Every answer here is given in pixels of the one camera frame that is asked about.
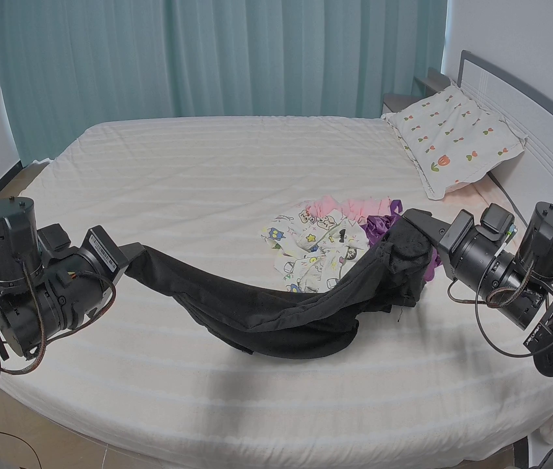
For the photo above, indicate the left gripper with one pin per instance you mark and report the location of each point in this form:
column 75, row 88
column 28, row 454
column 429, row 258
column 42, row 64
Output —
column 61, row 301

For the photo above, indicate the purple garment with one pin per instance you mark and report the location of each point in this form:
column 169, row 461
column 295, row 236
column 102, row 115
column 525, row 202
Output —
column 379, row 225

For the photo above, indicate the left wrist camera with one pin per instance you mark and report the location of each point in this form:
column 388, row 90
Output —
column 56, row 237

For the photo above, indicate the white printed pillow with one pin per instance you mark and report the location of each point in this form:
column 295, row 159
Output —
column 457, row 139

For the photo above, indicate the white printed garment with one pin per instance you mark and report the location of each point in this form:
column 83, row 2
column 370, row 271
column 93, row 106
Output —
column 315, row 252

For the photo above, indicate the pink garment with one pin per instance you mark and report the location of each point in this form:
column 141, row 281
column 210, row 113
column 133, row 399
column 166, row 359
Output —
column 335, row 208

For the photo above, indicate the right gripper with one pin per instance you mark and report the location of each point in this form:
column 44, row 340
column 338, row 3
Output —
column 491, row 276

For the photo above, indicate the bed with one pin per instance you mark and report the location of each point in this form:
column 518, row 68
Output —
column 257, row 164

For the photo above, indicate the blue-green curtain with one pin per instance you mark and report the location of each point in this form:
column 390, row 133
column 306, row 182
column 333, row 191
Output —
column 305, row 42
column 85, row 56

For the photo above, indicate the black T-shirt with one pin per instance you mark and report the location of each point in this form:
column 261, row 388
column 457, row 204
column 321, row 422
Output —
column 281, row 320

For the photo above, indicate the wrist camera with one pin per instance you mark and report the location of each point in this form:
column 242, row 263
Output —
column 56, row 237
column 496, row 220

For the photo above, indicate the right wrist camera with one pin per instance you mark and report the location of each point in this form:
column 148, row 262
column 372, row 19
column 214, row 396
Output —
column 496, row 220

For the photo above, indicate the grey bedside table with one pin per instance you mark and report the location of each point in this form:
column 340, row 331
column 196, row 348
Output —
column 403, row 100

